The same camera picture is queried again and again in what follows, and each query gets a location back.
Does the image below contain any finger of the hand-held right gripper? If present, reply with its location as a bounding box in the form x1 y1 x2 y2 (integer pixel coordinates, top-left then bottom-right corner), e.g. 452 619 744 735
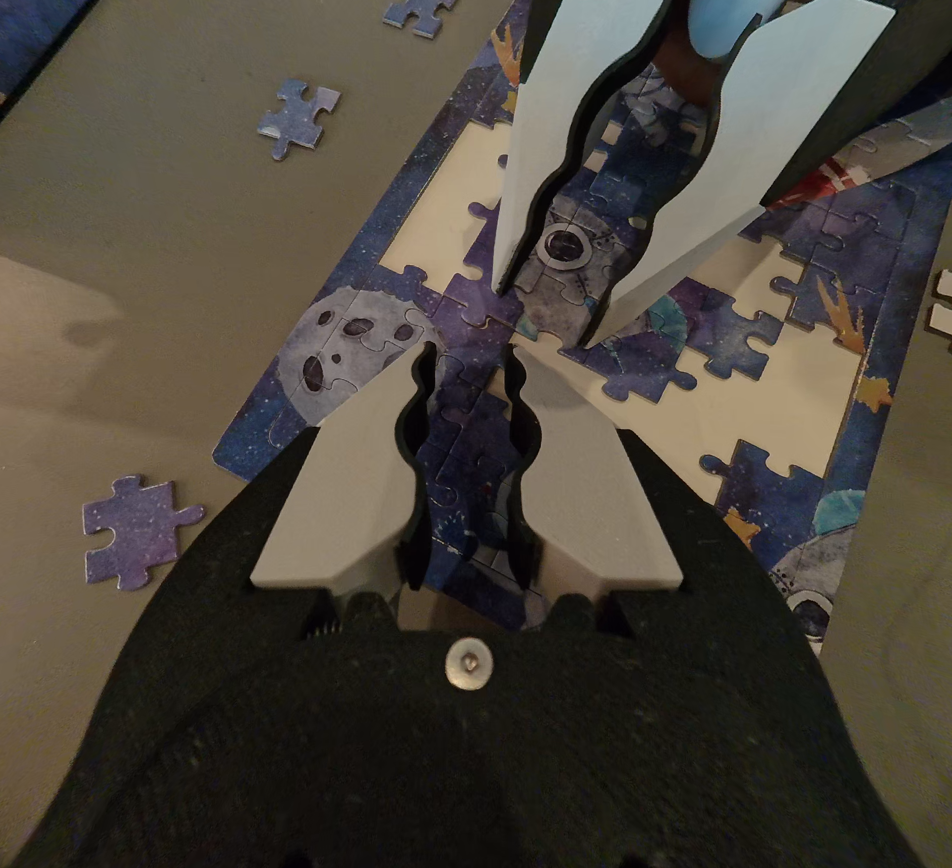
582 0 898 350
491 0 679 296

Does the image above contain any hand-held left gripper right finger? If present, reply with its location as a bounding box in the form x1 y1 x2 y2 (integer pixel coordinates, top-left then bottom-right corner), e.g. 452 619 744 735
506 345 684 609

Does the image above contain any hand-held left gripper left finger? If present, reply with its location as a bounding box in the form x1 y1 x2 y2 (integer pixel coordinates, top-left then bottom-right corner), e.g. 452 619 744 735
250 340 441 609

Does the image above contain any space jigsaw puzzle board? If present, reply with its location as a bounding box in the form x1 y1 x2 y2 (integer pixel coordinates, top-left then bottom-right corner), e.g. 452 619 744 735
212 0 940 657

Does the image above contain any purple jigsaw puzzle piece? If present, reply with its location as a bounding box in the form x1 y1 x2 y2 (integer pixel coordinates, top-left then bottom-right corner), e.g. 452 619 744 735
82 475 205 591

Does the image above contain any person's right hand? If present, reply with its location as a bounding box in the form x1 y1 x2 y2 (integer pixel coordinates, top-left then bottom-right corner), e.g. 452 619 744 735
653 28 724 107

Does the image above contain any blue jigsaw puzzle piece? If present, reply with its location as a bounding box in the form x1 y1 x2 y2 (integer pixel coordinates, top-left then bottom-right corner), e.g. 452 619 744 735
383 0 461 40
256 80 342 163

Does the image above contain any white face-down puzzle piece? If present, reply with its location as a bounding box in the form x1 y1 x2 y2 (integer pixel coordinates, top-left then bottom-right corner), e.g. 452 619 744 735
926 269 952 345

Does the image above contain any illustrated puzzle box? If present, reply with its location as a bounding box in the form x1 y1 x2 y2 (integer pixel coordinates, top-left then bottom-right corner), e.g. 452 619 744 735
0 0 166 114

